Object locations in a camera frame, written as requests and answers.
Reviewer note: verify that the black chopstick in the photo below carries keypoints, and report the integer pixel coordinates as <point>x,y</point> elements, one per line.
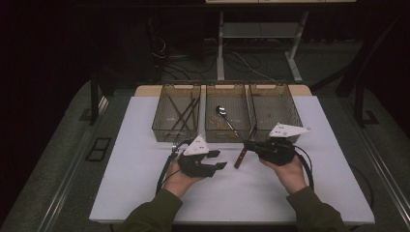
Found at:
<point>191,117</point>
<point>185,112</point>

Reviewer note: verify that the person's left hand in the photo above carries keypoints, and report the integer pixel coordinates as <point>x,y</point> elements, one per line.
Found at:
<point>179,182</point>

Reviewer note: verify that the translucent brown plastic bin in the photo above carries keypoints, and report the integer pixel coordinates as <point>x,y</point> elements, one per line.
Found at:
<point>177,112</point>
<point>274,109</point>
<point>232,103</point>

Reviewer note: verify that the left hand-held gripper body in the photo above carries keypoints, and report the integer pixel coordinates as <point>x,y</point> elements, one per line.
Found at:
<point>196,164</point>

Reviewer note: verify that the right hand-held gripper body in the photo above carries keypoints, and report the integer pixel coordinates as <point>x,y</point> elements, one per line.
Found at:
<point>277,151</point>

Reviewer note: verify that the black metal stand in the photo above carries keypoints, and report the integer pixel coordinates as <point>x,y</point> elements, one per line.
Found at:
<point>359,106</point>
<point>94,103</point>

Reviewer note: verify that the white metal desk frame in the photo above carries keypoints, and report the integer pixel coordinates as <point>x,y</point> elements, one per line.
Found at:
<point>220,48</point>

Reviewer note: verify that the metal floor rail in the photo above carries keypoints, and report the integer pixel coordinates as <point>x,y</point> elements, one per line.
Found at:
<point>383,167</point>
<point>64,183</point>

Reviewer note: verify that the person's right hand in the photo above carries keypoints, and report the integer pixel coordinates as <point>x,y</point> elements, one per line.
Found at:
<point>290,175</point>

